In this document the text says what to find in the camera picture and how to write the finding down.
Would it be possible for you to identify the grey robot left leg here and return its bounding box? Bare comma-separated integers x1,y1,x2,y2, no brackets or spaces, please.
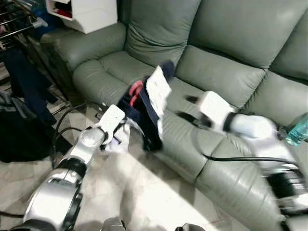
100,217,127,231

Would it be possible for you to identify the grey robot leg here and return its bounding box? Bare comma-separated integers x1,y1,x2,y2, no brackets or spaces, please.
100,217,127,231
175,223,206,231

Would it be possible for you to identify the black metal drying rack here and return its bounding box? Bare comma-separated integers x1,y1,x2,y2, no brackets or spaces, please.
0,0,49,49

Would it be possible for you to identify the navy white garment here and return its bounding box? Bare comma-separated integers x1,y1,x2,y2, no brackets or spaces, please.
103,60,176,154

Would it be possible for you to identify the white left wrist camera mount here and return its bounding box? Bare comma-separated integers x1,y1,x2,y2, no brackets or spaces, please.
95,104,127,141

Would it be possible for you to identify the grey robot right leg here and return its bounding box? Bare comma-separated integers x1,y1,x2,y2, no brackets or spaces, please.
175,223,206,231

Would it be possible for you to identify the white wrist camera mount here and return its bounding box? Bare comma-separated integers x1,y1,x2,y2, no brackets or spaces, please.
196,90,237,133
95,104,127,141

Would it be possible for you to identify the white storage box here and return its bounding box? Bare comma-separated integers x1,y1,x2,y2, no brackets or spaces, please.
45,0,118,35

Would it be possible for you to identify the grey-green leather sofa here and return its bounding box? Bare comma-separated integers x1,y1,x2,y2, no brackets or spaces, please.
40,0,308,231

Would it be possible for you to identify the clear teal water bottle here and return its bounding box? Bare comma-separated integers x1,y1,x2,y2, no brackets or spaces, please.
284,113,308,147

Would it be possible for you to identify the plastic clothes hanger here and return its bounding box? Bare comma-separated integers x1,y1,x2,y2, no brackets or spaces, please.
128,80,145,107

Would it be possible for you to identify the dark navy garment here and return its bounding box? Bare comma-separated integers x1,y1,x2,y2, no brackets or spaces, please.
1,47,59,127

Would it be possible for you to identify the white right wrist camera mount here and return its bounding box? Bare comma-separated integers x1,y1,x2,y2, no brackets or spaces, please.
196,90,237,133

